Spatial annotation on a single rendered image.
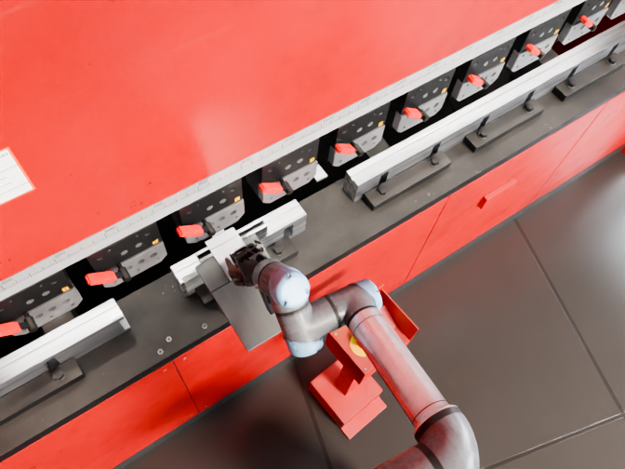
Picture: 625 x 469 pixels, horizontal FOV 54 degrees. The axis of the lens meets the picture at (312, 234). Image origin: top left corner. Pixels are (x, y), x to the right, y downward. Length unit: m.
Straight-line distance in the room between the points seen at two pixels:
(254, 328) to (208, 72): 0.72
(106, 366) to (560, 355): 1.88
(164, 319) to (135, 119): 0.79
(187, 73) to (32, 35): 0.25
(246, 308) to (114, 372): 0.38
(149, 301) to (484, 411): 1.48
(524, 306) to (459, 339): 0.34
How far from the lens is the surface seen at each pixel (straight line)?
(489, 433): 2.62
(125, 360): 1.66
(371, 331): 1.22
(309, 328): 1.25
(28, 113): 0.92
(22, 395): 1.68
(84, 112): 0.95
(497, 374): 2.68
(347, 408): 2.38
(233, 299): 1.54
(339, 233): 1.77
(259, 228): 1.62
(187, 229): 1.28
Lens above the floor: 2.44
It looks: 63 degrees down
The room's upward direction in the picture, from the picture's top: 8 degrees clockwise
